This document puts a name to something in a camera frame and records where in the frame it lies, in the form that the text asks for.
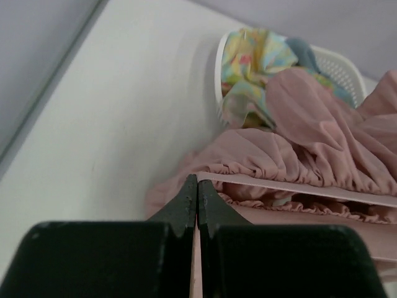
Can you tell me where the blue garment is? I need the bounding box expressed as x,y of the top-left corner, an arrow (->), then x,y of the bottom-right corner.
285,37 -> 321,73

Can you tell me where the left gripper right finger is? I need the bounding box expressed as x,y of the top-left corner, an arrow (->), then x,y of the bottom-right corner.
197,180 -> 386,297

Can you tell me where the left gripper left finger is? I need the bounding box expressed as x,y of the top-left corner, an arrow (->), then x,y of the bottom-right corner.
1,175 -> 198,297

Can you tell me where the yellow floral garment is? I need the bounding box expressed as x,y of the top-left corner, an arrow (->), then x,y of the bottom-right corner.
221,28 -> 354,129

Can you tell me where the pink skirt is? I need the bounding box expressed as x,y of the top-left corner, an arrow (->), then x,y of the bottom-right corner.
145,68 -> 397,298

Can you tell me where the white laundry basket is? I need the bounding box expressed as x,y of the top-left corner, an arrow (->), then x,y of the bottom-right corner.
214,31 -> 367,127

